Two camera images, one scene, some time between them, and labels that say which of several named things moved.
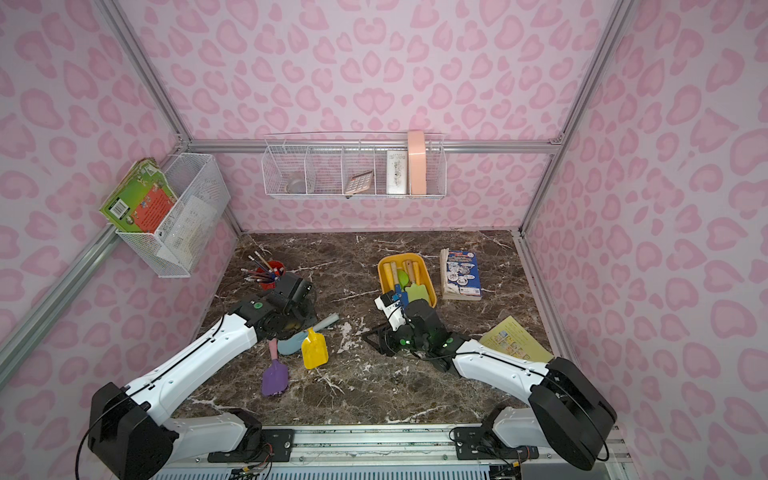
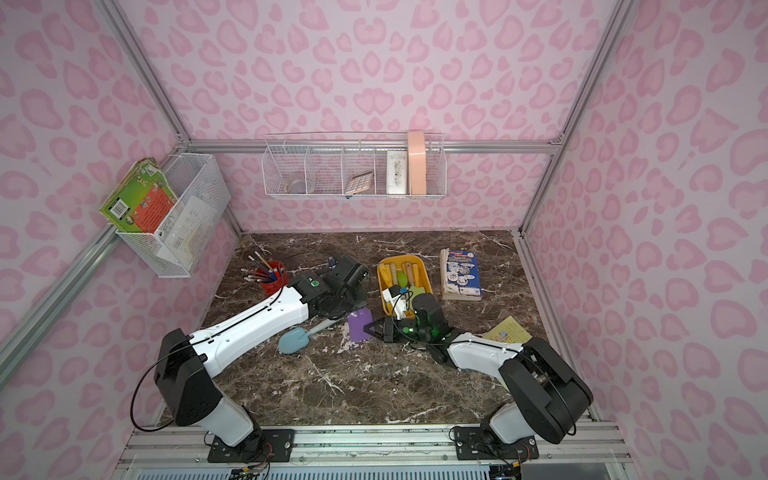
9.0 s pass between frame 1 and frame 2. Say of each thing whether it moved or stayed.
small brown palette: stayed
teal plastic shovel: stayed
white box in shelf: stayed
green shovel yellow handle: stayed
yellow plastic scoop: moved
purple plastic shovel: moved
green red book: stayed
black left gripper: moved
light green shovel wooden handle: stayed
